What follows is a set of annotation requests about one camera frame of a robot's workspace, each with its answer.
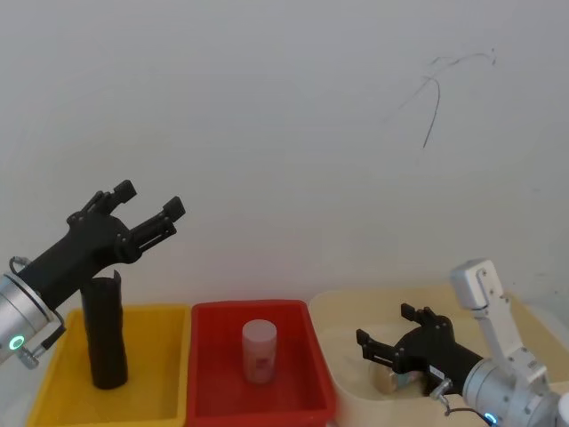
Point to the cream plastic bin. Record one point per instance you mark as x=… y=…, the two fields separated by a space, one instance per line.
x=351 y=351

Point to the white plastic bottle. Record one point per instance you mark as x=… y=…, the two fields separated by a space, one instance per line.
x=259 y=351

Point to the small round tan container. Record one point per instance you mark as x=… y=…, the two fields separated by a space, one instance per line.
x=389 y=380

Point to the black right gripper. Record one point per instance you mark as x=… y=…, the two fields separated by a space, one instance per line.
x=433 y=351

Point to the yellow plastic bin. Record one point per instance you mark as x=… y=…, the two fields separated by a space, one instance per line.
x=155 y=364

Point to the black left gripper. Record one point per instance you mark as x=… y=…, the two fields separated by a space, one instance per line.
x=80 y=249

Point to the red plastic bin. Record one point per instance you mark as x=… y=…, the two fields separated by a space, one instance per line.
x=213 y=364

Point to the tall black cylinder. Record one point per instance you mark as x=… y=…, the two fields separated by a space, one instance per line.
x=106 y=338

